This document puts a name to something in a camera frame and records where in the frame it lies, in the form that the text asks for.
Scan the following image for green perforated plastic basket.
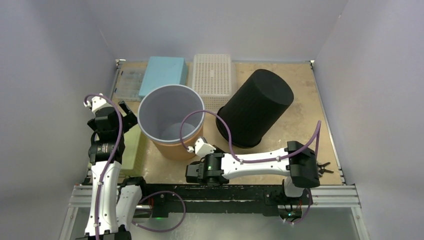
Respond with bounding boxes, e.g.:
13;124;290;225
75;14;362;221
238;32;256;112
119;125;148;177

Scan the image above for orange bucket black rim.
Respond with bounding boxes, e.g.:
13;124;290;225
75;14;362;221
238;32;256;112
152;127;203;161

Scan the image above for grey plastic bucket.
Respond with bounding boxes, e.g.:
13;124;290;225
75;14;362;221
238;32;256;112
137;84;205;144

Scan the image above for blue perforated plastic basket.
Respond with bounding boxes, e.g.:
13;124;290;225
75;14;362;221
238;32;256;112
138;56;188;99

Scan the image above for black plastic bucket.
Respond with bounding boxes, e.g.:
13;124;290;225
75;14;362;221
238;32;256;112
217;69;294;149

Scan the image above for white perforated plastic basket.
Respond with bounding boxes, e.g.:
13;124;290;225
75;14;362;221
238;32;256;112
191;54;238;113

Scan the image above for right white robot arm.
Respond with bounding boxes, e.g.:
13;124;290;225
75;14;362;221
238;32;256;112
185;138;321;204

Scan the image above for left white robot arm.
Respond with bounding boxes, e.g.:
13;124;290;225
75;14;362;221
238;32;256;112
82;95;149;240

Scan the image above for clear plastic screw organizer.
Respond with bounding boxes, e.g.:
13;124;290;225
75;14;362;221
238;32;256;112
114;67;146;102

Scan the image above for black pliers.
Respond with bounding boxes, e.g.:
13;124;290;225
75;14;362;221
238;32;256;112
316;162;334;177

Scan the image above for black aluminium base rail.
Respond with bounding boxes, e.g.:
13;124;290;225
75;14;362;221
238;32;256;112
67;183;362;220

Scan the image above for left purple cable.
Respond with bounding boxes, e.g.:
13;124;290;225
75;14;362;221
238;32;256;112
83;94;125;240

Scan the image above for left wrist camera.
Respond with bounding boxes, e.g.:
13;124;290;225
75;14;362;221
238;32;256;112
83;96;112;115

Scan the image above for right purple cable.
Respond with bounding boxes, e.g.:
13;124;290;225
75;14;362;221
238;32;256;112
179;109;323;165

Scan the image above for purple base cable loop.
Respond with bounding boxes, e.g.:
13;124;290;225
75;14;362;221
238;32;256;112
131;190;187;233

